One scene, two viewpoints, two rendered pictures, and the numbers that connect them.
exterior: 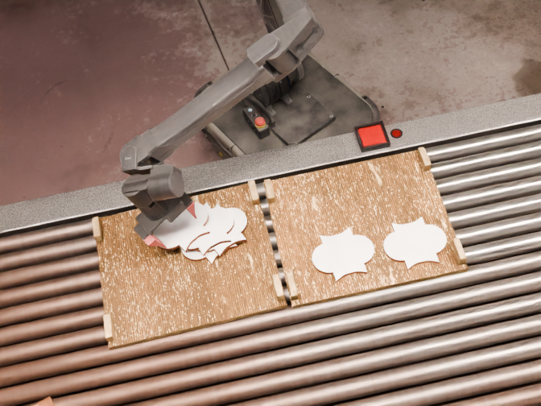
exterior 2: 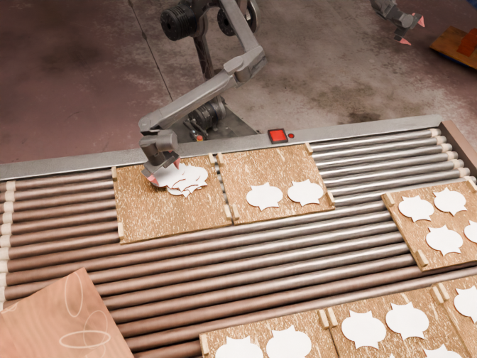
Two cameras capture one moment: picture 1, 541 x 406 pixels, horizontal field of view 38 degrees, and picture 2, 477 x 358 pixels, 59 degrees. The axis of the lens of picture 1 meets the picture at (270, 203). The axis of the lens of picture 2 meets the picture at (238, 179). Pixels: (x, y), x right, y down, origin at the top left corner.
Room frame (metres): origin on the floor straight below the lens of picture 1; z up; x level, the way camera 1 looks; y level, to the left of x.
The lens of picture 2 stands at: (-0.06, 0.23, 2.28)
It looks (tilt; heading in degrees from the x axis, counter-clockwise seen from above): 51 degrees down; 344
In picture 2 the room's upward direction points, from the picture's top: 8 degrees clockwise
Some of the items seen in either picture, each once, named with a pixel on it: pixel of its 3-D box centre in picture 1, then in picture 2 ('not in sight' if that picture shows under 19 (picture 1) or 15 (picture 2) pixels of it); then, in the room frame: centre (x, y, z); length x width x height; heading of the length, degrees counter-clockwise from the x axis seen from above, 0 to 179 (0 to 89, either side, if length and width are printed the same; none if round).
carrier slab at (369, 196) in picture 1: (361, 225); (273, 182); (0.96, -0.21, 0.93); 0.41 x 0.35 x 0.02; 94
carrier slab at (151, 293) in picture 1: (186, 261); (170, 196); (0.93, 0.22, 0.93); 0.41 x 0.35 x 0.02; 95
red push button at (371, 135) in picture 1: (372, 136); (277, 136); (1.22, -0.28, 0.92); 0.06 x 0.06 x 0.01; 4
